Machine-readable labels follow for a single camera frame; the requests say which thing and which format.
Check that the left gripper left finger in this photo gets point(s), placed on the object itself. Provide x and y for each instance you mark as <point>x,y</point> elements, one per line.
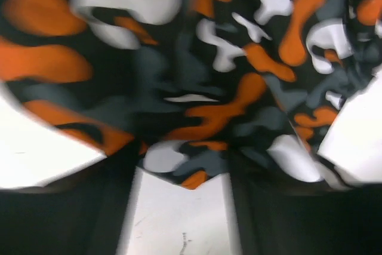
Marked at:
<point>79,214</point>

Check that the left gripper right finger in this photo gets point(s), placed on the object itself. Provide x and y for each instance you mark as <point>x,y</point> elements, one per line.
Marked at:
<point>274,220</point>

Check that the orange camouflage shorts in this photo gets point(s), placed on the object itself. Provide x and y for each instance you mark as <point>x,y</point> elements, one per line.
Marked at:
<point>179,84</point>

